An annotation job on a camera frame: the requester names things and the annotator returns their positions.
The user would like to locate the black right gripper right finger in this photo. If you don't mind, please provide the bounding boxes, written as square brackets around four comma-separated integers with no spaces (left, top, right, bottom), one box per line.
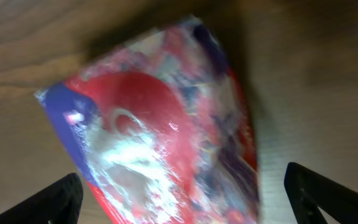
[284,162,358,224]

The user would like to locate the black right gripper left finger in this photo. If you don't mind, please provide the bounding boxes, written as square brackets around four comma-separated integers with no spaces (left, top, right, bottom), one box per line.
[0,173,83,224]

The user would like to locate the red purple snack bag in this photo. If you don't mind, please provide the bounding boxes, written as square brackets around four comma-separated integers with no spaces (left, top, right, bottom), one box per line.
[35,16,259,223]

